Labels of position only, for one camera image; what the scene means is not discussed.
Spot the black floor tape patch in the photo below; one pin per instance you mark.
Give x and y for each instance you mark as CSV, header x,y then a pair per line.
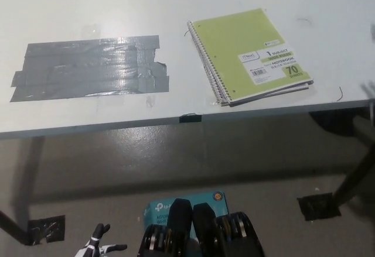
x,y
47,230
317,207

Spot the small black tape strip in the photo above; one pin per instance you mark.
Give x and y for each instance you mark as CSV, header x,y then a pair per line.
x,y
190,118

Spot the clear tape scrap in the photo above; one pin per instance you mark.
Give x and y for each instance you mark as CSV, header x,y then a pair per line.
x,y
150,101

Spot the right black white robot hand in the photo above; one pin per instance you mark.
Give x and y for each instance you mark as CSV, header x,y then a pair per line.
x,y
368,93

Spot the grey duct tape patch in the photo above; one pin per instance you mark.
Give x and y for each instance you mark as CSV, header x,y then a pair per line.
x,y
88,69

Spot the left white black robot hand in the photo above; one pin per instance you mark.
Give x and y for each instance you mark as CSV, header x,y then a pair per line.
x,y
93,246

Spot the teal TP-Link router box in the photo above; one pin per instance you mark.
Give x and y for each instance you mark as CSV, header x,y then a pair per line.
x,y
158,210

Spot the black ribbed robot body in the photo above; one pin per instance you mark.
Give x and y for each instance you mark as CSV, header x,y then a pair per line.
x,y
205,236

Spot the green Mead spiral notebook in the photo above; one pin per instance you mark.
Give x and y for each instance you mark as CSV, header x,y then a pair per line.
x,y
249,46

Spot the purple spiral notebook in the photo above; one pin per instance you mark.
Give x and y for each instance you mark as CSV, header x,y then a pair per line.
x,y
222,102

